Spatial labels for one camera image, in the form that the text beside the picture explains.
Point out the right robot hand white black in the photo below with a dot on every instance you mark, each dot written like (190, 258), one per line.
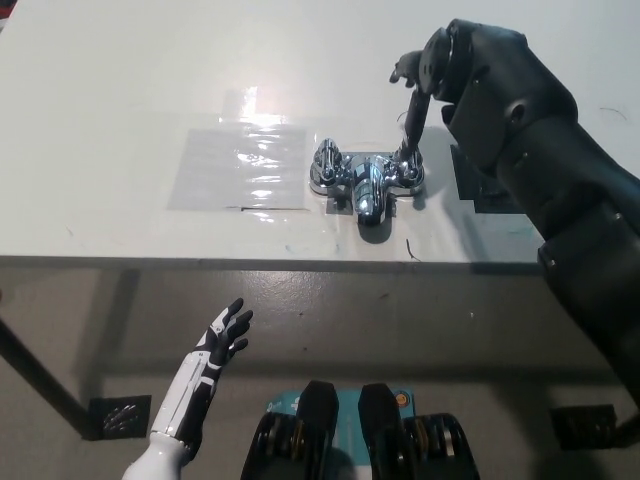
(416, 115)

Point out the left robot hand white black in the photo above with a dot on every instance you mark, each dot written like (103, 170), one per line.
(195, 385)

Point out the black floor tape patch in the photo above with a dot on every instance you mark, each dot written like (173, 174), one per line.
(120, 417)
(582, 427)

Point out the black tape square patch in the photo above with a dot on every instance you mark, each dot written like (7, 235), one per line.
(467, 182)

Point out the black table leg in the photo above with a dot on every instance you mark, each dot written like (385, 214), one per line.
(40, 375)

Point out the clear plastic film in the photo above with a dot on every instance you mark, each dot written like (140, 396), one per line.
(245, 105)

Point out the clear plastic sheet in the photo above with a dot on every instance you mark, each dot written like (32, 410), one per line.
(215, 170)

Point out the red patterned background object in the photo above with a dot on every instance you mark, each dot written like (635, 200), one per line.
(6, 9)

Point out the grey faucet base plate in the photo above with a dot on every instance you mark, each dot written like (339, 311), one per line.
(334, 206)

